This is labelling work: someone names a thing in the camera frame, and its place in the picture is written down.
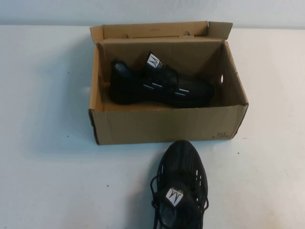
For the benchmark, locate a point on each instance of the black mesh sneaker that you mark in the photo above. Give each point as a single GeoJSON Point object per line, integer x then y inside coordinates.
{"type": "Point", "coordinates": [133, 90]}
{"type": "Point", "coordinates": [181, 157]}

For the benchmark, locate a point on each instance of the brown cardboard shoe box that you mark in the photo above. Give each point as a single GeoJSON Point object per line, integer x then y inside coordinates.
{"type": "Point", "coordinates": [155, 126]}

